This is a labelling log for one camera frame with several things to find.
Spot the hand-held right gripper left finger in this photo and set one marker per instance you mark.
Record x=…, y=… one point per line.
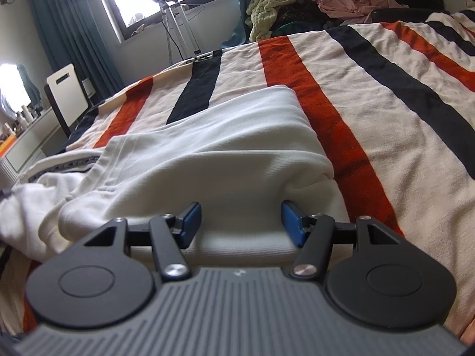
x=191, y=222

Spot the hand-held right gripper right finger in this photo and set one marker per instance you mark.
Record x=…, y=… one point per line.
x=291, y=222

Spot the cream white sweatshirt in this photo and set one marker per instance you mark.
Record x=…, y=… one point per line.
x=222, y=148

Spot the pile of dark clothes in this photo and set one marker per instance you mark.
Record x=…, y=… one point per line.
x=297, y=16

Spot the striped blanket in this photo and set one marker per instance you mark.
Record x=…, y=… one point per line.
x=389, y=137

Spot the white dresser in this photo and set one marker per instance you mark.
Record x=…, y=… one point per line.
x=33, y=137

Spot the white and black chair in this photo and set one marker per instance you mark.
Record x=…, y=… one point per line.
x=66, y=89

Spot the group of cosmetic bottles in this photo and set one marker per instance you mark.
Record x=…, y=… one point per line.
x=28, y=113

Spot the orange box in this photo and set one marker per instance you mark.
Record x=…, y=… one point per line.
x=7, y=146

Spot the crumpled brown cloth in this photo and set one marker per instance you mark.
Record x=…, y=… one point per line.
x=139, y=28

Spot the yellow-green knitted blanket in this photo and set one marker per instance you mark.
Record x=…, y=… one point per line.
x=271, y=3

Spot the pale pink garment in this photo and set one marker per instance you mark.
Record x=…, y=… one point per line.
x=349, y=3

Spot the lit vanity mirror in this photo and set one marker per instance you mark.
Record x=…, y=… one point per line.
x=11, y=81

